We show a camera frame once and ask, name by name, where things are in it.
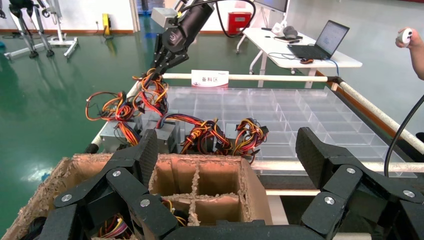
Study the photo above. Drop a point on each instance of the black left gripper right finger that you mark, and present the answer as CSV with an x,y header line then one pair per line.
x,y
318,155

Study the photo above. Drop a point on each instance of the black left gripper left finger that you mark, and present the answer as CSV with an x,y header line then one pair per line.
x,y
145,155

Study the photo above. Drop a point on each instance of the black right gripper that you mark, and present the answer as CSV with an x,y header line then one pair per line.
x,y
185,30

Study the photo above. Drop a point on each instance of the white handheld controller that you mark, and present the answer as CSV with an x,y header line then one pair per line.
x,y
404,35

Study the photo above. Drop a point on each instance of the person forearm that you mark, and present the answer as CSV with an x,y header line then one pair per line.
x,y
418,63

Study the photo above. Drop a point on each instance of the person hand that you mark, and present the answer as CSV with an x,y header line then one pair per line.
x,y
411,45

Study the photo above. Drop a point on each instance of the clear plastic divided tray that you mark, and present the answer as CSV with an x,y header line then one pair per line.
x,y
298,116

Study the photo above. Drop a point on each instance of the white sign red text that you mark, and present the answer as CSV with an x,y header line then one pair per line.
x,y
210,79

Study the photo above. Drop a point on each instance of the blue pallet stack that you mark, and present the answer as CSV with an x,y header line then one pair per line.
x,y
145,8

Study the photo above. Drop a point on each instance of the brown divided cardboard box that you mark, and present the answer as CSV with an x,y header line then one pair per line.
x,y
255,198

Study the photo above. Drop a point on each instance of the red cabinet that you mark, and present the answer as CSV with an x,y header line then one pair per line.
x,y
239,21

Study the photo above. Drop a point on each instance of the orange black computer mouse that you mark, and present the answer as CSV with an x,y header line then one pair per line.
x,y
306,61

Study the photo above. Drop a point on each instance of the white office desk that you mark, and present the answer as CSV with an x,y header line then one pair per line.
x,y
344,61

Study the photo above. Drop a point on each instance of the white desktop device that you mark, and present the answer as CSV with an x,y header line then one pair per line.
x,y
277,29

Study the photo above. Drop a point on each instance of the black laptop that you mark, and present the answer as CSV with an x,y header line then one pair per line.
x,y
331,38

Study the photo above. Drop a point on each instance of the black notebook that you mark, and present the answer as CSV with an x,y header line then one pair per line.
x,y
288,39

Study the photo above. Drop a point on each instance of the grey round desk object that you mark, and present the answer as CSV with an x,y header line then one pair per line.
x,y
290,32

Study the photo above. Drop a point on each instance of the black legged robot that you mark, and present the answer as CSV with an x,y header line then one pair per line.
x,y
20,6

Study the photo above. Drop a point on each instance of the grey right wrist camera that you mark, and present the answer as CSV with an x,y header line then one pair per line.
x,y
164,16

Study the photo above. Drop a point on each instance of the white stand frame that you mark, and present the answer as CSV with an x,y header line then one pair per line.
x,y
63,41

